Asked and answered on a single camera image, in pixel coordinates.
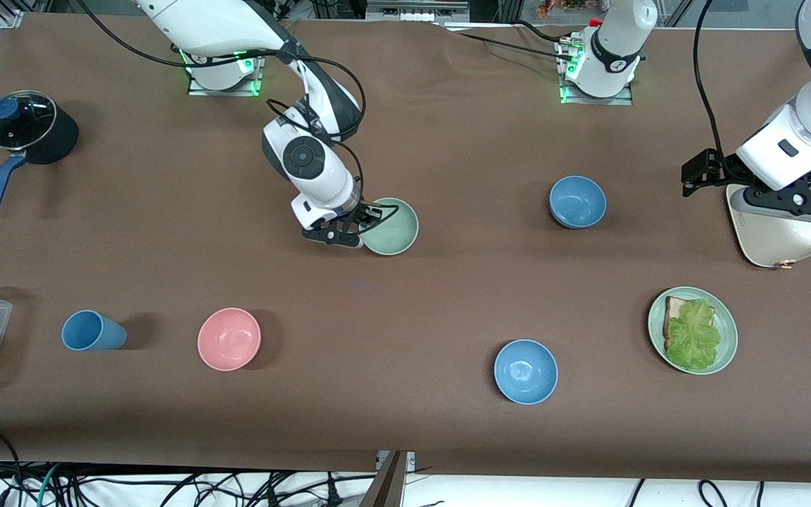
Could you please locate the green lettuce leaf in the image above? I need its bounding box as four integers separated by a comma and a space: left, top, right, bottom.
666, 299, 723, 372

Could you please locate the green bowl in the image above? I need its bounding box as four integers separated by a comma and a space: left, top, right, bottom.
360, 197, 420, 256

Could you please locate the blue bowl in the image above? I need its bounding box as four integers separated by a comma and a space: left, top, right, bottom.
493, 339, 559, 406
548, 175, 607, 230

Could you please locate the pink bowl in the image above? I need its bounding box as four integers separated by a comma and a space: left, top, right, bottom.
197, 308, 263, 372

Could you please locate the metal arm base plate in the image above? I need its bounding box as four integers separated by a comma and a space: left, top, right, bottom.
187, 53, 263, 97
559, 42, 635, 106

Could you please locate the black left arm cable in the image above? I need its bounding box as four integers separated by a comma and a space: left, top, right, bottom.
693, 0, 731, 159

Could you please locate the black pot blue handle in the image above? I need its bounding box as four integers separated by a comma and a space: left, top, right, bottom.
0, 90, 80, 214

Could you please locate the blue cup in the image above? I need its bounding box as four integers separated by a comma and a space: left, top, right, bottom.
61, 310, 128, 351

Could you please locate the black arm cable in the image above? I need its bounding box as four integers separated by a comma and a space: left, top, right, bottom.
75, 0, 401, 212
693, 0, 731, 159

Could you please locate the green plate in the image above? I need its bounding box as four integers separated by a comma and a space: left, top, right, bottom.
648, 286, 738, 375

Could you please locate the bread slice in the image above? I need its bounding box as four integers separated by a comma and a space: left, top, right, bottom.
662, 296, 716, 349

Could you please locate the dark wooden beam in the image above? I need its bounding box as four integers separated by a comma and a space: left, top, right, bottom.
360, 451, 417, 507

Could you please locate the teal cable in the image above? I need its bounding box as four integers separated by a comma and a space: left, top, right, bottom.
36, 463, 61, 507

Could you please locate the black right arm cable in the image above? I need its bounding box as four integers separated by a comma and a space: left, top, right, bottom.
75, 0, 401, 212

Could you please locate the brown table cover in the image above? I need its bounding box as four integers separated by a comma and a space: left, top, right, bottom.
0, 13, 811, 484

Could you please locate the glass lid blue knob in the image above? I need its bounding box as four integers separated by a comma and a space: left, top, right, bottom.
0, 90, 58, 150

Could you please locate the cream toaster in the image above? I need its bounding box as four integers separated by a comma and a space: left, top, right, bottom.
728, 182, 811, 270

